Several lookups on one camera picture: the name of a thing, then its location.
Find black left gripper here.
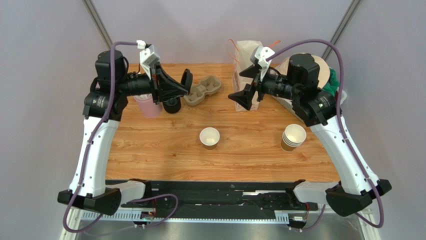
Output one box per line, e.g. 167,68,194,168
117,61,187,105

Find white paper takeout bag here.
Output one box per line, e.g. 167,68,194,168
230,40,277,111

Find single paper coffee cup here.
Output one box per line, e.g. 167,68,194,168
199,127,220,150

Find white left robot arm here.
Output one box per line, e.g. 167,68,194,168
57,50,193,216

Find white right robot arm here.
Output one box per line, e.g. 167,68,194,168
228,53,392,217

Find pink cup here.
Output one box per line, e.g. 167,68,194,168
133,94,163,118

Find white plastic basket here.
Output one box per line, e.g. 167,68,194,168
273,90,348,116

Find stack of paper cups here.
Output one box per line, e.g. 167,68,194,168
280,124,307,152

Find beige bucket hat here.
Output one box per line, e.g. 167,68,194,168
276,52,331,89

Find green cloth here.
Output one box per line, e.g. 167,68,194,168
322,67,340,97

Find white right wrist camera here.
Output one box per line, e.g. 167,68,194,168
250,45,275,82

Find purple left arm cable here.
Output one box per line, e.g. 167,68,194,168
62,41,179,233

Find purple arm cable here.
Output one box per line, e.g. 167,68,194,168
62,41,179,233
266,38,385,232

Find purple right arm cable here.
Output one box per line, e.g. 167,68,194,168
266,38,385,232

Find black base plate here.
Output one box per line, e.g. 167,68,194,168
122,180,321,220

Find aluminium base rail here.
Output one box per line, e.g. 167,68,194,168
59,186,380,240

